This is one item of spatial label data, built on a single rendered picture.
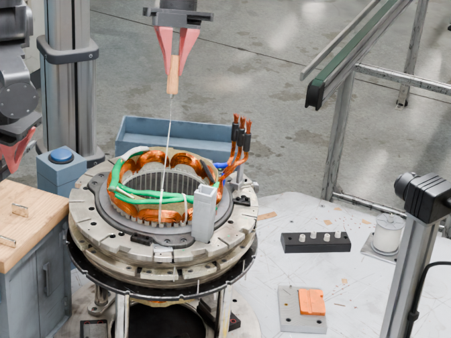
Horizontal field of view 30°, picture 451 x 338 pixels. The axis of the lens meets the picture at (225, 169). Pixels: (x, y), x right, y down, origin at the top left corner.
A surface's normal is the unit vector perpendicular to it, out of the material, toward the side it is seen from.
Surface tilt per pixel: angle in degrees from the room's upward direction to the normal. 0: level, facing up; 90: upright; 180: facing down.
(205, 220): 90
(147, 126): 90
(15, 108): 94
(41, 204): 0
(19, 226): 0
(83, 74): 90
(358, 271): 0
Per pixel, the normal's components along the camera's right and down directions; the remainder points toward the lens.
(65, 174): 0.70, 0.42
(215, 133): -0.06, 0.52
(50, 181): -0.71, 0.32
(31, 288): 0.92, 0.26
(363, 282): 0.07, -0.85
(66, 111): 0.47, 0.50
